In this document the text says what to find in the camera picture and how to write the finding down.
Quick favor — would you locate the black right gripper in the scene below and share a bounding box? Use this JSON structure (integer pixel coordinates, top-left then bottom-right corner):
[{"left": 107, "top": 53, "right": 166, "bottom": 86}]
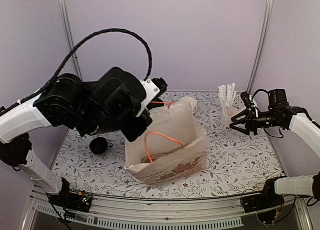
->
[{"left": 230, "top": 107, "right": 283, "bottom": 135}]

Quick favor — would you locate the stack of black cup lids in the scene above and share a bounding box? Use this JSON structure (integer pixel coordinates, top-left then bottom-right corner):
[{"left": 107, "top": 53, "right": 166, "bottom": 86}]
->
[{"left": 89, "top": 137, "right": 108, "bottom": 155}]

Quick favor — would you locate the stack of black paper cups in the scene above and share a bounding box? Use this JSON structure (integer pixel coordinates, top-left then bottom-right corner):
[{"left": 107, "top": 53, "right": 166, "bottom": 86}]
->
[{"left": 183, "top": 96, "right": 198, "bottom": 115}]

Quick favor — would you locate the paper takeout bag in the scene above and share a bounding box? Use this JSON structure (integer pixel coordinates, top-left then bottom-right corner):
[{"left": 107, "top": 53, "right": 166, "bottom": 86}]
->
[{"left": 124, "top": 101, "right": 208, "bottom": 188}]

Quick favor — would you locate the single black cup lid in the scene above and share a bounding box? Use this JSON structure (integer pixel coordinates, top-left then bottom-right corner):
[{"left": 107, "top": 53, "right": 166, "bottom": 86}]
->
[{"left": 152, "top": 98, "right": 163, "bottom": 103}]

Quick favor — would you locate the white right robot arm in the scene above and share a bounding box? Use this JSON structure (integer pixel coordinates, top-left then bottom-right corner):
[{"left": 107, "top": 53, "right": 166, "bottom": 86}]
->
[{"left": 229, "top": 89, "right": 320, "bottom": 208}]

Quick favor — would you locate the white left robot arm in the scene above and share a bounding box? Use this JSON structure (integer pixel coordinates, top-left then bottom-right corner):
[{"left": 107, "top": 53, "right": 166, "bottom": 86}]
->
[{"left": 0, "top": 67, "right": 159, "bottom": 207}]

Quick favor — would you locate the white cup with straws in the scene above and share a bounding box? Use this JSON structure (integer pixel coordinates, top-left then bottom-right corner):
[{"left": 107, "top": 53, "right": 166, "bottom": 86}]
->
[{"left": 218, "top": 83, "right": 239, "bottom": 129}]

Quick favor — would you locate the floral tablecloth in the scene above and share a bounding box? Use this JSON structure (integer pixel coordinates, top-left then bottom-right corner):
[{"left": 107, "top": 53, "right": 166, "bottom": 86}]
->
[{"left": 52, "top": 92, "right": 284, "bottom": 199}]

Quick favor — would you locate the black right gripper camera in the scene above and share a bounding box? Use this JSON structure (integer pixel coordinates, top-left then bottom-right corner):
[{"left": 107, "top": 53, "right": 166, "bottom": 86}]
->
[{"left": 240, "top": 91, "right": 258, "bottom": 115}]

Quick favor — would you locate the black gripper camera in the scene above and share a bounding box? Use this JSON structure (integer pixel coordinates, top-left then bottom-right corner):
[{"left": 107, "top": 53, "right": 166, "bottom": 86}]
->
[
  {"left": 136, "top": 77, "right": 168, "bottom": 118},
  {"left": 240, "top": 91, "right": 258, "bottom": 115}
]

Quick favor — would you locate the black left gripper camera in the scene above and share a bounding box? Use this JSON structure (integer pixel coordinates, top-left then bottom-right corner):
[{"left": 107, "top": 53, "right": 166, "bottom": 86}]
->
[{"left": 136, "top": 77, "right": 168, "bottom": 118}]

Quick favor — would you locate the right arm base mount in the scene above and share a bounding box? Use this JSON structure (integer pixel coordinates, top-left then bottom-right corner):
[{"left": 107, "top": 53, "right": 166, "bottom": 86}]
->
[{"left": 240, "top": 179, "right": 285, "bottom": 224}]

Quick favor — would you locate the aluminium front rail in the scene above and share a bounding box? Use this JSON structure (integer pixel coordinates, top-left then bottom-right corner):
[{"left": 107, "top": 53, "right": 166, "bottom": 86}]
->
[{"left": 28, "top": 184, "right": 305, "bottom": 229}]

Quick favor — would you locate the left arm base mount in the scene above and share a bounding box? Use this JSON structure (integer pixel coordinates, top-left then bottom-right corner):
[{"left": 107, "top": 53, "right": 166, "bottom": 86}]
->
[{"left": 48, "top": 190, "right": 92, "bottom": 213}]

